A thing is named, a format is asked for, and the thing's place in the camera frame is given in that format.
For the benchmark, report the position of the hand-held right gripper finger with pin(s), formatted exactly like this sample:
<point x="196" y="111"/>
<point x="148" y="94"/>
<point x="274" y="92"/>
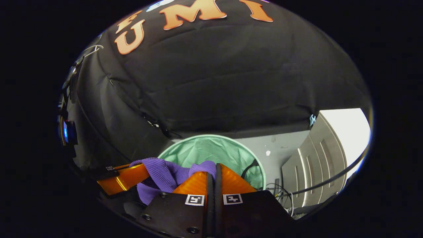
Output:
<point x="210" y="215"/>
<point x="218" y="215"/>

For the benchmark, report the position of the grey panelled door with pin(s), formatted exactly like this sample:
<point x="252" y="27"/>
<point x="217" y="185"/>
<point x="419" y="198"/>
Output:
<point x="317" y="158"/>

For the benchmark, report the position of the green laundry hamper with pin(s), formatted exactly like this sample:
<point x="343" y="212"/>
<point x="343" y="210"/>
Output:
<point x="211" y="148"/>

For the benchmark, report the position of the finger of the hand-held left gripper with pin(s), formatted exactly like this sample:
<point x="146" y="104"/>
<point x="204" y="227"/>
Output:
<point x="125" y="178"/>

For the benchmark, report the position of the black metal clothes rack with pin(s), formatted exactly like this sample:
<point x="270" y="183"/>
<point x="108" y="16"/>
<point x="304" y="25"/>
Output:
<point x="330" y="178"/>

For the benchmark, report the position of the black backdrop cloth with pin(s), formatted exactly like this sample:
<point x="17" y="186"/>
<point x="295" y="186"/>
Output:
<point x="214" y="82"/>

